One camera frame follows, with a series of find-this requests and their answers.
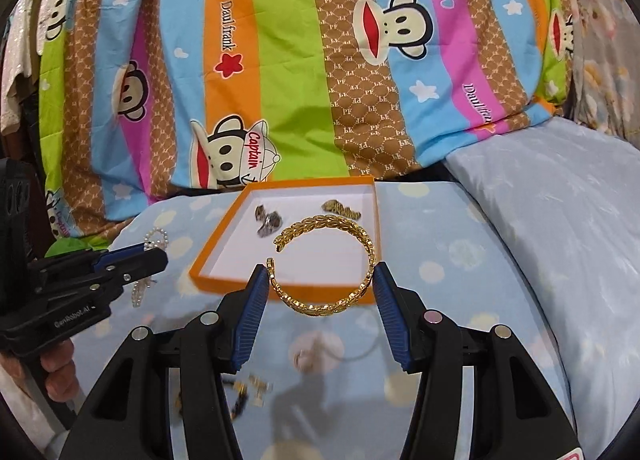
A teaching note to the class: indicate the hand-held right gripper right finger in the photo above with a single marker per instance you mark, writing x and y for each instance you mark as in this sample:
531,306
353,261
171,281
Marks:
392,310

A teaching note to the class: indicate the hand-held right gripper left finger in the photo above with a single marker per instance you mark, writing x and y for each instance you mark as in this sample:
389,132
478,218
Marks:
250,310

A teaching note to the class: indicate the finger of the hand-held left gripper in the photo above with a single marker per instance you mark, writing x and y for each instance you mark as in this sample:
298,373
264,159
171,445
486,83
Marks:
125,265

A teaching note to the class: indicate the orange jewelry box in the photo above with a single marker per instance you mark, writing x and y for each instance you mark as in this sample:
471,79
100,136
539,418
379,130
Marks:
235,262

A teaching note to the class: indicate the gold leaf bangle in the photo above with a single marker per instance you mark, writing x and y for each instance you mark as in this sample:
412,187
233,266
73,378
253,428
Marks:
320,223

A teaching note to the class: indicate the person's left hand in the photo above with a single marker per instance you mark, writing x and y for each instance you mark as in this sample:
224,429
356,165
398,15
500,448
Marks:
56,370

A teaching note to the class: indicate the thin hoop bangle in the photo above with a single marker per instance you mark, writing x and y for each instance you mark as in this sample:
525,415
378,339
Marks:
372,349

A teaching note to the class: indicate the blue dotted bed sheet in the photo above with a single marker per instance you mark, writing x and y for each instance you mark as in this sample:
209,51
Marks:
450,250

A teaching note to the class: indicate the silver earring pair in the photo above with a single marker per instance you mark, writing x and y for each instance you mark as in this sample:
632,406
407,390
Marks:
267,222

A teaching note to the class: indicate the gold leaf brooch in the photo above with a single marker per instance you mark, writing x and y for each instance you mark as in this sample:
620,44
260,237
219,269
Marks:
342,210

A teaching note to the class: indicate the light blue pillow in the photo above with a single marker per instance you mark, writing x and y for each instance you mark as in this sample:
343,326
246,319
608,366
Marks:
560,220

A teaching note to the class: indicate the striped monkey printed blanket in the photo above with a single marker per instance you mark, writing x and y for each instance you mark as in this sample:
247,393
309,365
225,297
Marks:
280,65

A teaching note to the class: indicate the grey floral cloth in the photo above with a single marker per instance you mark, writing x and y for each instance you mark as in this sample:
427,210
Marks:
605,50

